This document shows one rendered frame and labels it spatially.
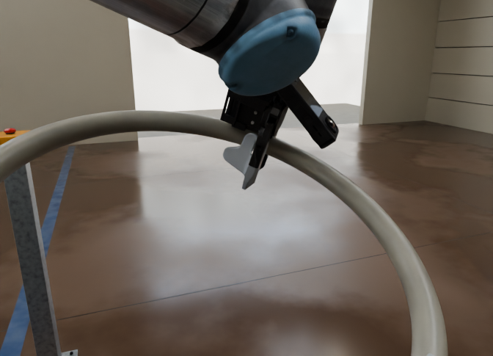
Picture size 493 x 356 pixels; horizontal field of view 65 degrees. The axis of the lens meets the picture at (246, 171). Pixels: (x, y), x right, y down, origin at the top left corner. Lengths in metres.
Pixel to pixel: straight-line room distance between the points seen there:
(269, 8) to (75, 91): 6.31
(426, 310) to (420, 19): 8.57
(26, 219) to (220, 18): 1.50
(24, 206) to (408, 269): 1.47
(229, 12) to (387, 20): 8.14
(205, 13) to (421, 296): 0.33
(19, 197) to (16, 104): 5.05
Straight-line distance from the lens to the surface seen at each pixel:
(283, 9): 0.32
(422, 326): 0.42
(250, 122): 0.56
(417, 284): 0.46
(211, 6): 0.29
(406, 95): 8.86
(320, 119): 0.54
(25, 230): 1.74
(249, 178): 0.58
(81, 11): 6.58
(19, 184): 1.68
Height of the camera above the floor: 1.36
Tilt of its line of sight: 17 degrees down
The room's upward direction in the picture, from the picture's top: straight up
